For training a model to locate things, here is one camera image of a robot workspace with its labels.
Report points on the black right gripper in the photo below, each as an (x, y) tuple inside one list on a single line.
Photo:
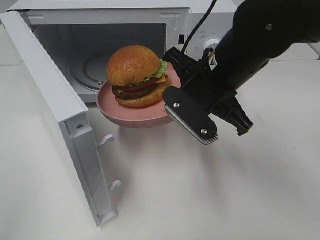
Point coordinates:
[(191, 104)]

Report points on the pink round plate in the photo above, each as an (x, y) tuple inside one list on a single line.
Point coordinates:
[(147, 117)]

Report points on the burger with lettuce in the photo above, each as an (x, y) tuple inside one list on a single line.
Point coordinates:
[(137, 76)]

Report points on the white microwave door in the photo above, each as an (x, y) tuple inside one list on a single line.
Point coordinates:
[(61, 106)]

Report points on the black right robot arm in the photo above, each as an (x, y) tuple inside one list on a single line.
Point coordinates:
[(262, 30)]

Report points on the upper white microwave knob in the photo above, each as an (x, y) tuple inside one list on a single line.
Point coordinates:
[(209, 45)]

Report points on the white microwave oven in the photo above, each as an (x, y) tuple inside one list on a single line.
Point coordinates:
[(68, 27)]

